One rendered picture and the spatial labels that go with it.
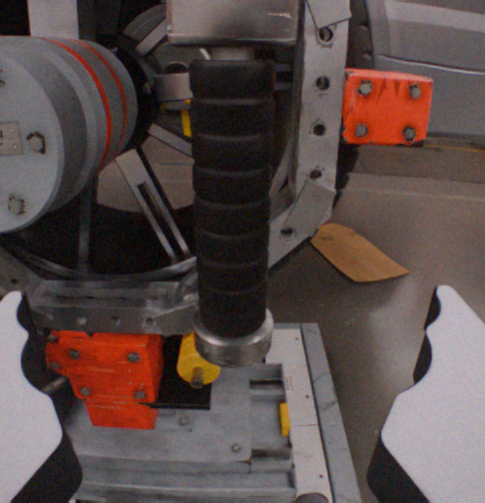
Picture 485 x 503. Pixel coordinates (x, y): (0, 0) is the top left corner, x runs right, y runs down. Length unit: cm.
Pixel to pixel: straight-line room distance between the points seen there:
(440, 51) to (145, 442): 99
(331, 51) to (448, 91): 58
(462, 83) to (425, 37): 13
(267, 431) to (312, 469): 14
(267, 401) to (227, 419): 17
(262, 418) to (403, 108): 75
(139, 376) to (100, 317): 10
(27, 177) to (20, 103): 5
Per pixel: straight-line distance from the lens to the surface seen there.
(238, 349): 20
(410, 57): 90
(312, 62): 38
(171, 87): 49
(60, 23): 42
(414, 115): 42
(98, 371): 56
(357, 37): 48
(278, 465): 87
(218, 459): 80
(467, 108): 97
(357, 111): 40
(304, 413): 107
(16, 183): 28
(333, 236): 211
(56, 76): 29
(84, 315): 51
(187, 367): 55
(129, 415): 61
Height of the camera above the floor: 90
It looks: 28 degrees down
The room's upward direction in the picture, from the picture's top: straight up
